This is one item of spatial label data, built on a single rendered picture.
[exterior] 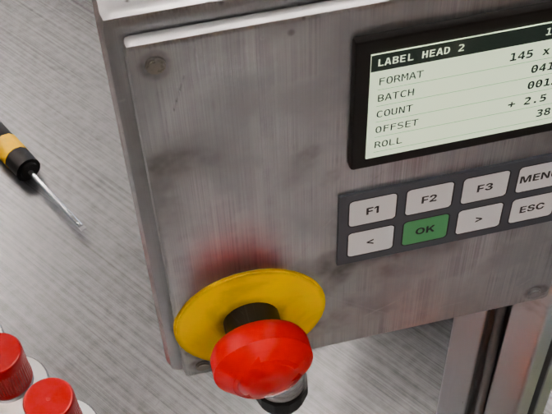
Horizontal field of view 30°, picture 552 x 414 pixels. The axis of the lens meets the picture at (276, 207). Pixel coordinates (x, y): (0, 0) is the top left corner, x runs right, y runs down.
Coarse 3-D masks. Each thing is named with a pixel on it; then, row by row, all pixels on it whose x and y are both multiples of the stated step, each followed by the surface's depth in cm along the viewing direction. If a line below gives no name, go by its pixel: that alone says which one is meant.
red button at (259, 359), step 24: (240, 312) 39; (264, 312) 39; (240, 336) 37; (264, 336) 37; (288, 336) 37; (216, 360) 38; (240, 360) 37; (264, 360) 37; (288, 360) 37; (312, 360) 39; (240, 384) 38; (264, 384) 38; (288, 384) 38
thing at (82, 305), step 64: (0, 0) 131; (64, 0) 131; (0, 64) 123; (64, 64) 123; (64, 128) 116; (0, 192) 110; (64, 192) 110; (128, 192) 110; (0, 256) 105; (64, 256) 104; (128, 256) 104; (0, 320) 100; (64, 320) 99; (128, 320) 99; (448, 320) 98; (128, 384) 95; (192, 384) 95; (320, 384) 94; (384, 384) 94
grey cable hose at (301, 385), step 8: (304, 376) 64; (296, 384) 63; (304, 384) 64; (288, 392) 63; (296, 392) 63; (304, 392) 64; (256, 400) 65; (264, 400) 64; (272, 400) 64; (280, 400) 63; (288, 400) 64; (296, 400) 64; (264, 408) 64; (272, 408) 64; (280, 408) 64; (288, 408) 64; (296, 408) 64
